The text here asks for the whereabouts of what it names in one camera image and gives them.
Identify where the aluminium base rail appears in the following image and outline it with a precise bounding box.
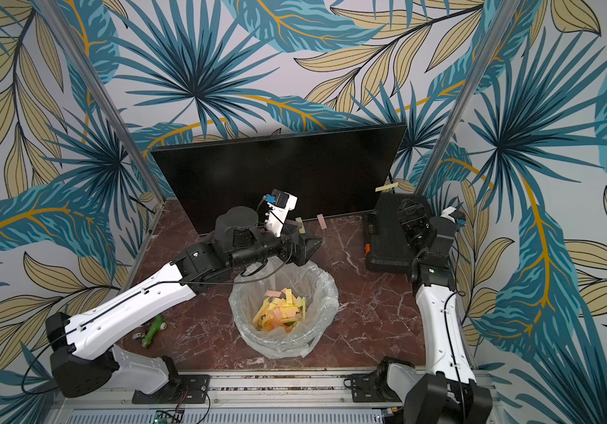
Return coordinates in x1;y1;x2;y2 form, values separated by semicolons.
47;367;398;423

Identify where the yellow sticky note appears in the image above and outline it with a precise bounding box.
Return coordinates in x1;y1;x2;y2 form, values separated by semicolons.
296;217;306;234

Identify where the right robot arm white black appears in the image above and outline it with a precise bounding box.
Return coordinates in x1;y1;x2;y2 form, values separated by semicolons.
376;201;493;423

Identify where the bin with clear plastic bag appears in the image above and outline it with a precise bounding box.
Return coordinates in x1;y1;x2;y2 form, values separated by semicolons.
229;258;340;359

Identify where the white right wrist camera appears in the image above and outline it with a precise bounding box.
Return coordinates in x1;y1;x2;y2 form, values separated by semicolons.
440;207;468;227

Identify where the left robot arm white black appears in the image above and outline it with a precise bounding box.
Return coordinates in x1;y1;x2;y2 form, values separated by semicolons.
46;207;323;403

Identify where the aluminium left corner post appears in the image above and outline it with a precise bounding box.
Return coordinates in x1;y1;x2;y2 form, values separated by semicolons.
36;0;167;204

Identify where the pile of discarded sticky notes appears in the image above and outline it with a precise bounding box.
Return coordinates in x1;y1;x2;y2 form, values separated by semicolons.
252;288;308;333

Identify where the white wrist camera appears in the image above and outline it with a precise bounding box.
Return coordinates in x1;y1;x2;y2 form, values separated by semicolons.
440;207;468;227
263;189;298;238

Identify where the pink sticky note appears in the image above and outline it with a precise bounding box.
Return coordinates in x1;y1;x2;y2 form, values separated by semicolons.
317;214;328;230

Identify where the black plastic tool case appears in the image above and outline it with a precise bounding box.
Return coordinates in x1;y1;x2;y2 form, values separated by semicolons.
363;193;432;274

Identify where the aluminium corner post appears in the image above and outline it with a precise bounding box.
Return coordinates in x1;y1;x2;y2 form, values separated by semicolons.
415;0;520;196
36;0;167;204

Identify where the aluminium right corner post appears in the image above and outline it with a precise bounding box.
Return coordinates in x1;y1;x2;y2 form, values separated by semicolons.
415;0;520;196

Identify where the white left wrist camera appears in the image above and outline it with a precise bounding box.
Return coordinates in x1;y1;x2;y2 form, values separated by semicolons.
263;189;298;238

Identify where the green toy on table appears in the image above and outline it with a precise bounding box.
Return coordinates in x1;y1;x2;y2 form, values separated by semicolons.
132;314;167;348

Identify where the yellow sticky note right edge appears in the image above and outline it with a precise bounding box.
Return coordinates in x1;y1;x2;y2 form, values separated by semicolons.
375;182;400;193

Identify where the black computer monitor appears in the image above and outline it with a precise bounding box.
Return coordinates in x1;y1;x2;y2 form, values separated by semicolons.
151;124;407;234

